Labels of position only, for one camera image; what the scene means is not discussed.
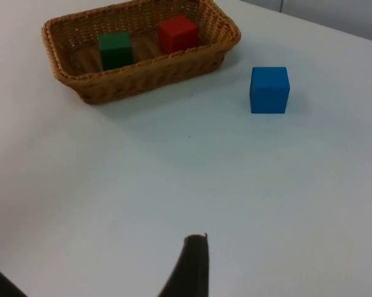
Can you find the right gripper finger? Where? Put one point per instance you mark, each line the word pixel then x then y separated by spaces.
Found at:
pixel 192 272

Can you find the blue cube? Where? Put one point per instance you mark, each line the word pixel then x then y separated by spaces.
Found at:
pixel 268 89

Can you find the pale brown wicker basket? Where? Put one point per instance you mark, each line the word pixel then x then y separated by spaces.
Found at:
pixel 149 74

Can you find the green cube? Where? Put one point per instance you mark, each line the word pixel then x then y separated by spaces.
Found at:
pixel 116 51

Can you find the red cube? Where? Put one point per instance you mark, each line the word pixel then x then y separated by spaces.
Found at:
pixel 178 32

